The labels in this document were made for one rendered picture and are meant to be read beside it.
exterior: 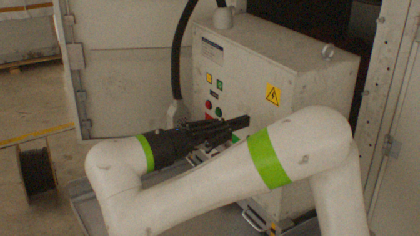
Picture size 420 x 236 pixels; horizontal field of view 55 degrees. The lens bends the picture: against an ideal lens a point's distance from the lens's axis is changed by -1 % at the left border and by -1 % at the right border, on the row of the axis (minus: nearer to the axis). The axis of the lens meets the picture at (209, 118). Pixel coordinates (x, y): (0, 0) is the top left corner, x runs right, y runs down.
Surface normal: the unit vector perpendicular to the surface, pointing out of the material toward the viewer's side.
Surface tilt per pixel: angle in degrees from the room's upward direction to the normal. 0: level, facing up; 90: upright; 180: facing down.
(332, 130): 47
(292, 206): 90
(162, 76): 90
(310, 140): 61
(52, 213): 0
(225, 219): 0
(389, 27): 90
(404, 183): 90
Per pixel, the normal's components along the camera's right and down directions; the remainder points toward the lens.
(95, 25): 0.11, 0.49
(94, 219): 0.00, -0.87
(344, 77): 0.53, 0.42
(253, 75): -0.85, 0.26
